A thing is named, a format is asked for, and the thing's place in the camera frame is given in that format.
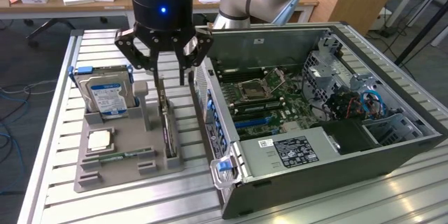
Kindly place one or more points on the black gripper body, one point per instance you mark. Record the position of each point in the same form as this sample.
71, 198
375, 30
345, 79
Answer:
161, 3

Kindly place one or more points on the black graphics card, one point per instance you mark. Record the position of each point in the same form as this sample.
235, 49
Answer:
169, 129

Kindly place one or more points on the wooden office desk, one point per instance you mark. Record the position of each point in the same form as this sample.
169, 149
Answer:
205, 5
53, 7

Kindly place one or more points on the black RAM slot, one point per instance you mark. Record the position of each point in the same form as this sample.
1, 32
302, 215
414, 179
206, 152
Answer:
242, 79

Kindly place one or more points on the hard disk with blue rails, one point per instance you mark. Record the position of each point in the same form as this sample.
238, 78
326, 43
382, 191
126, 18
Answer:
105, 95

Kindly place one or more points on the CPU socket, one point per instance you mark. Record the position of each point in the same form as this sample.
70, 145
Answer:
253, 90

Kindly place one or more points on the metal socket cover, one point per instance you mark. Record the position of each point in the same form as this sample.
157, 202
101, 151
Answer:
278, 70

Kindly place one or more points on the black office chair base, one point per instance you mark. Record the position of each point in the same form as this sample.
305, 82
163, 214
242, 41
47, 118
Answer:
34, 43

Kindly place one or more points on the blue expansion slot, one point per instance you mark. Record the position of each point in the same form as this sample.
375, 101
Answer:
254, 123

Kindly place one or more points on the silver CPU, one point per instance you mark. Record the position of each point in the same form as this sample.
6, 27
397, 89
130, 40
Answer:
99, 140

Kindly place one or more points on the perforated silver disk bay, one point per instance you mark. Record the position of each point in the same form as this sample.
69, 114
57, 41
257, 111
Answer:
322, 77

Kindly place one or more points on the grey parts rack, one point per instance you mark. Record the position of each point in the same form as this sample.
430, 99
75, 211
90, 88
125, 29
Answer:
141, 150

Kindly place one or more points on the green RAM stick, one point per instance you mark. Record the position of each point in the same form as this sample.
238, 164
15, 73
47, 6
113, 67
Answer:
119, 155

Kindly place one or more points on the blue release tab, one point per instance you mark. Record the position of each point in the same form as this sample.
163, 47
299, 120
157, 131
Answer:
223, 166

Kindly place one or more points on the grey power supply unit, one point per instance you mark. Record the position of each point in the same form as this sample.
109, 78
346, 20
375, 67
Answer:
259, 161

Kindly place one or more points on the black open PC case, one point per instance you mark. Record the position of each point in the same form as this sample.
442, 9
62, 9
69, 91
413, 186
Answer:
315, 190

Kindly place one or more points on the black stand pole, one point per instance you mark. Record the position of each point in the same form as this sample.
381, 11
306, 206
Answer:
422, 28

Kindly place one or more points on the open silver disk bay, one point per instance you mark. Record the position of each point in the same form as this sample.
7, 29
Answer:
395, 129

